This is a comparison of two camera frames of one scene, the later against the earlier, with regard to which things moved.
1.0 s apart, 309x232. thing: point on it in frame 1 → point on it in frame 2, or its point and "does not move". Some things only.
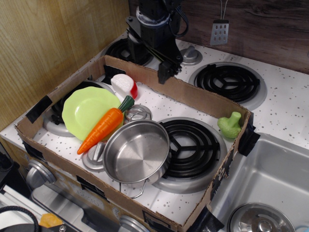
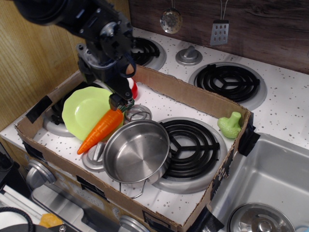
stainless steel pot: (137, 151) does not move
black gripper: (158, 41) → (113, 64)
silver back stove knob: (191, 57) does not move
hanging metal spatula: (220, 28) does not move
